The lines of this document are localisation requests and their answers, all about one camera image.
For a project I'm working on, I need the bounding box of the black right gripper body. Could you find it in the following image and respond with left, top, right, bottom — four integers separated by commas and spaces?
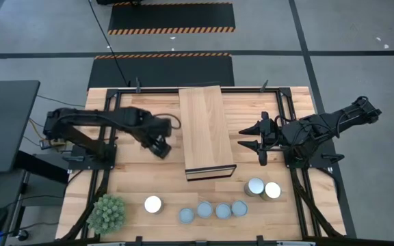
258, 111, 285, 167

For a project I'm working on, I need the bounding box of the dark blue label tall can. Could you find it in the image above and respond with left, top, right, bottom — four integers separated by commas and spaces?
244, 177, 265, 197

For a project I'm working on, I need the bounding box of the teal tuna fish can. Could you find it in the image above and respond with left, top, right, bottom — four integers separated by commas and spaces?
178, 207, 196, 225

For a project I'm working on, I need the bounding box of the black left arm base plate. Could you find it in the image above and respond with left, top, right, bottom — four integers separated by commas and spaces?
67, 143, 118, 171

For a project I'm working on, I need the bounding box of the oranges label tall can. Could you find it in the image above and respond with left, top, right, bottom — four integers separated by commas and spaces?
260, 181, 283, 202

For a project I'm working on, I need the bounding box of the black desk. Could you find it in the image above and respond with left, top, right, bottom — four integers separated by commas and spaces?
0, 80, 41, 175

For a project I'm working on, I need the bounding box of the black power adapter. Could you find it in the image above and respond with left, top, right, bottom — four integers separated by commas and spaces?
40, 138, 65, 150

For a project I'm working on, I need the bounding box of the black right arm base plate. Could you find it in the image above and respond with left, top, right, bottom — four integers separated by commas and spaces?
284, 139, 345, 169

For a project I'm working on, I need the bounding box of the green artificial plant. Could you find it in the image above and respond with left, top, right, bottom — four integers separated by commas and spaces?
86, 193, 127, 236

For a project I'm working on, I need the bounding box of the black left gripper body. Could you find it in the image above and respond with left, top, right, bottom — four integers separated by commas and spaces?
143, 131, 173, 161

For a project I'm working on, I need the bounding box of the black desk foot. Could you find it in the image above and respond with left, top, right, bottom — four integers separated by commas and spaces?
14, 150, 70, 185

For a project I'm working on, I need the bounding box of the black hazard-striped floor mat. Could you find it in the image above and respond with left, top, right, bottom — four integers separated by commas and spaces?
87, 53, 235, 90
107, 1, 236, 36

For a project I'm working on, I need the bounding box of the black aluminium table frame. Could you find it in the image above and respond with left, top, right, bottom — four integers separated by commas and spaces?
60, 87, 345, 246

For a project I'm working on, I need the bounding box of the mixed fruit can green rim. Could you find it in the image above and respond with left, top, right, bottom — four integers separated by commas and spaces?
231, 200, 249, 218

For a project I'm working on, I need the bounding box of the green dotted white can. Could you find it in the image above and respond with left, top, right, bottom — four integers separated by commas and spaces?
196, 200, 214, 219

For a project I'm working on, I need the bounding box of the black floor cable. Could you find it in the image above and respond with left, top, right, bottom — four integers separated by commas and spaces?
87, 0, 131, 87

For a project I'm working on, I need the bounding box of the yellow label tall can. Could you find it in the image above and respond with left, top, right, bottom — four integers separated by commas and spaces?
144, 195, 165, 215

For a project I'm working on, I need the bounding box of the wooden shelf with black frame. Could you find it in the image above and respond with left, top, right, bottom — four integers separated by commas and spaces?
178, 85, 238, 182

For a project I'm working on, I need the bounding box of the tomato label can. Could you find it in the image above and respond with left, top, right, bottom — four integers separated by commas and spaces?
215, 202, 233, 220

